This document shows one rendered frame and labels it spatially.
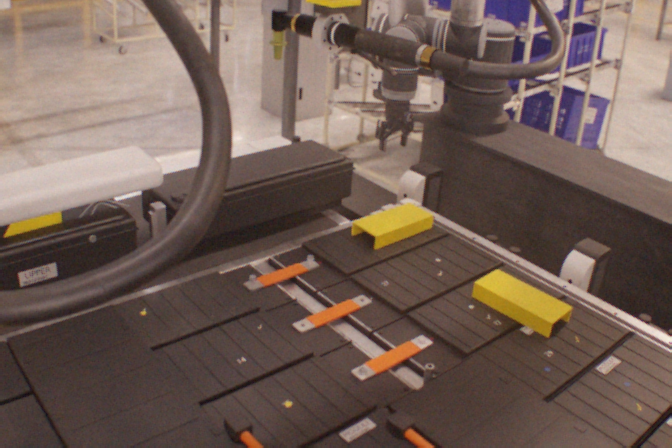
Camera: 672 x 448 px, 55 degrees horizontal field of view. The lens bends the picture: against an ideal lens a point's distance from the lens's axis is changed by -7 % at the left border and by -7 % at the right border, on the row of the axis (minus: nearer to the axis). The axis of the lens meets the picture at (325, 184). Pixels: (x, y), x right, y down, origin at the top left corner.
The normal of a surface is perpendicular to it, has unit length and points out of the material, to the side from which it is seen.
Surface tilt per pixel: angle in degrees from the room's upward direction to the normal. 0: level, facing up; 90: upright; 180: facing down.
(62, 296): 44
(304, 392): 0
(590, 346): 0
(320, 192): 90
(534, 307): 0
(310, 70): 90
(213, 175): 36
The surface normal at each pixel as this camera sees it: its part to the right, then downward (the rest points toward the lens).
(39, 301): 0.23, -0.37
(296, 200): 0.63, 0.36
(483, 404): 0.06, -0.91
